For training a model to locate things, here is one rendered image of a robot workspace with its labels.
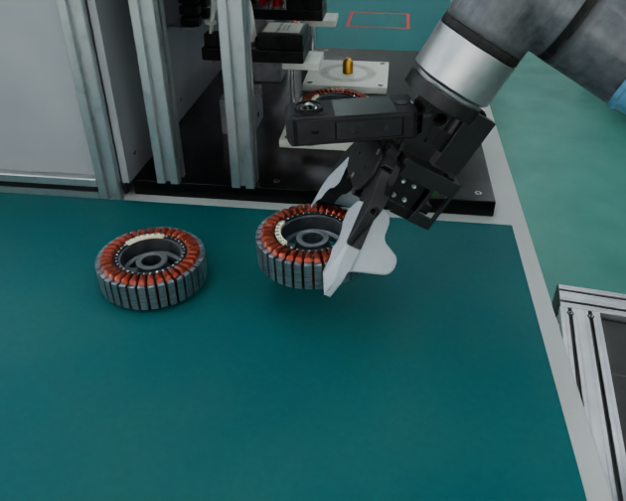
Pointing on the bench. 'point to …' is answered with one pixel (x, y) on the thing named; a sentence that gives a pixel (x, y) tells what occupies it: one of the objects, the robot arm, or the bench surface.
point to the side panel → (44, 102)
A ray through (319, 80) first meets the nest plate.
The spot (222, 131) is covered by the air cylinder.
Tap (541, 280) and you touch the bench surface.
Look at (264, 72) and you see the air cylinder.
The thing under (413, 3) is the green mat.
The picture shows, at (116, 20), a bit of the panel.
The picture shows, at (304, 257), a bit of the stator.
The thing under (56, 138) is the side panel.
